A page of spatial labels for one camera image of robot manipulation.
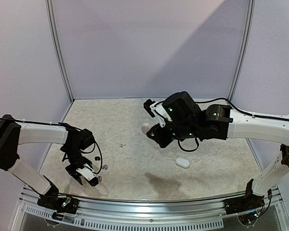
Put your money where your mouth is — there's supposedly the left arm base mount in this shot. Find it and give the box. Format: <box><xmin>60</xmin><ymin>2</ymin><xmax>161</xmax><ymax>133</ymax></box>
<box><xmin>37</xmin><ymin>194</ymin><xmax>79</xmax><ymax>214</ymax></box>

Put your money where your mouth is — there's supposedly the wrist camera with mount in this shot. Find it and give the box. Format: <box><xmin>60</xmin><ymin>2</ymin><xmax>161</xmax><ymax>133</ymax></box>
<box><xmin>76</xmin><ymin>164</ymin><xmax>99</xmax><ymax>187</ymax></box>
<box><xmin>143</xmin><ymin>99</ymin><xmax>172</xmax><ymax>128</ymax></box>

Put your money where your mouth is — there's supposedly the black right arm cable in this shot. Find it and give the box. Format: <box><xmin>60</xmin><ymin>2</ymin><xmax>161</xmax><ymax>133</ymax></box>
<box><xmin>178</xmin><ymin>97</ymin><xmax>289</xmax><ymax>152</ymax></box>

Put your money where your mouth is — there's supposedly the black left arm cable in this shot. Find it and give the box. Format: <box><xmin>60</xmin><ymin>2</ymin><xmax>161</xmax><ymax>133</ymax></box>
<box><xmin>0</xmin><ymin>117</ymin><xmax>104</xmax><ymax>174</ymax></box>

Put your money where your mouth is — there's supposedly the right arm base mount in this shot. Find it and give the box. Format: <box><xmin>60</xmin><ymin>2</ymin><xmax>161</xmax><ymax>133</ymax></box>
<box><xmin>223</xmin><ymin>194</ymin><xmax>264</xmax><ymax>215</ymax></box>

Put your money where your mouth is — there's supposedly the aluminium front rail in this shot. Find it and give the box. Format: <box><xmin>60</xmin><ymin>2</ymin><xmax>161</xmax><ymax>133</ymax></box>
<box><xmin>19</xmin><ymin>186</ymin><xmax>282</xmax><ymax>221</ymax></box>

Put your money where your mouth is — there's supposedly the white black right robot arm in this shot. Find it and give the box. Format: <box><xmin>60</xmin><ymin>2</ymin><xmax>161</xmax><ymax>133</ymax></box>
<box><xmin>144</xmin><ymin>91</ymin><xmax>289</xmax><ymax>210</ymax></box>

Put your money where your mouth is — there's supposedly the aluminium corner frame post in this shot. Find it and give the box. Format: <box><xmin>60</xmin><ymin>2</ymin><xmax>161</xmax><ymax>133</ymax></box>
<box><xmin>227</xmin><ymin>0</ymin><xmax>255</xmax><ymax>101</ymax></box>

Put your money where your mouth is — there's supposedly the white oval charging case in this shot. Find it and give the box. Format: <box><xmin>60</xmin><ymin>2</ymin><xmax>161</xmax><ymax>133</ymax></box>
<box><xmin>175</xmin><ymin>157</ymin><xmax>190</xmax><ymax>168</ymax></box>

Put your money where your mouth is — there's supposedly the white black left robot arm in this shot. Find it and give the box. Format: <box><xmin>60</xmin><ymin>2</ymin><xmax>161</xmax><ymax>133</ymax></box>
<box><xmin>0</xmin><ymin>115</ymin><xmax>98</xmax><ymax>209</ymax></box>

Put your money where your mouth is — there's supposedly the round white pink case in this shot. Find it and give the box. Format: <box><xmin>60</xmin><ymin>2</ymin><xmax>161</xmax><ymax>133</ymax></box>
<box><xmin>141</xmin><ymin>123</ymin><xmax>151</xmax><ymax>134</ymax></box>

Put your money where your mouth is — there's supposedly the white slotted cable duct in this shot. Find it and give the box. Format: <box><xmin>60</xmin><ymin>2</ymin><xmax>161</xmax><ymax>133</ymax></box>
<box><xmin>19</xmin><ymin>205</ymin><xmax>224</xmax><ymax>231</ymax></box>

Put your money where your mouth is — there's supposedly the aluminium left frame post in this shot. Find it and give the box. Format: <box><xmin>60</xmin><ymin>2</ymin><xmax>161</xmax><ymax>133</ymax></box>
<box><xmin>45</xmin><ymin>0</ymin><xmax>75</xmax><ymax>103</ymax></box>

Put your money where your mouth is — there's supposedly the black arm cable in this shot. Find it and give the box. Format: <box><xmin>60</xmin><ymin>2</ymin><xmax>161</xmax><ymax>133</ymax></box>
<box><xmin>178</xmin><ymin>97</ymin><xmax>289</xmax><ymax>152</ymax></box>
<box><xmin>0</xmin><ymin>117</ymin><xmax>104</xmax><ymax>174</ymax></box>

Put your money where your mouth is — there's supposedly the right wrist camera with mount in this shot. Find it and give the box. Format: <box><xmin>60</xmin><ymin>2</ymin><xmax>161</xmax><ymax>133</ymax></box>
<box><xmin>143</xmin><ymin>99</ymin><xmax>172</xmax><ymax>128</ymax></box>

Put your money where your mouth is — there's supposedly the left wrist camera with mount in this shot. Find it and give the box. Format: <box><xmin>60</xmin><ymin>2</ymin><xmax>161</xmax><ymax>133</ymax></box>
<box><xmin>76</xmin><ymin>164</ymin><xmax>99</xmax><ymax>187</ymax></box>

